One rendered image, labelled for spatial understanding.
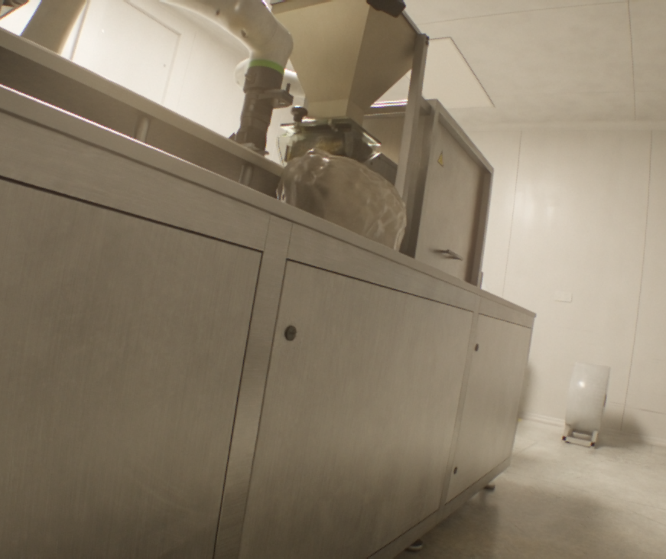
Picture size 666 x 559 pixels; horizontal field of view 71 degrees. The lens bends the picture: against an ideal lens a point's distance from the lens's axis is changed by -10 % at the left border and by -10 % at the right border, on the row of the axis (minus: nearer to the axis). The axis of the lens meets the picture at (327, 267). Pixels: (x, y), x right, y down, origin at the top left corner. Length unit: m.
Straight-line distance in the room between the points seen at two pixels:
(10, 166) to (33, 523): 0.32
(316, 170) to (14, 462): 0.71
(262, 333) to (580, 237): 4.26
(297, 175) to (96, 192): 0.55
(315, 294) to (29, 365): 0.43
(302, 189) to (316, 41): 0.61
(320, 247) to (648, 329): 4.08
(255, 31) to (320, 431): 0.86
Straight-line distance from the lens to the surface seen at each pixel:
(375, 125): 1.66
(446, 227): 1.77
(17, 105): 0.47
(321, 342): 0.80
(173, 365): 0.59
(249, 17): 1.22
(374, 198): 1.06
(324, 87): 1.47
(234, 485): 0.73
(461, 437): 1.61
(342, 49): 1.44
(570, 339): 4.70
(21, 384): 0.50
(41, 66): 0.80
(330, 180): 0.97
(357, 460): 1.01
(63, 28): 1.41
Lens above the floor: 0.67
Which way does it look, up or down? 5 degrees up
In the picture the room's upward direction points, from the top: 10 degrees clockwise
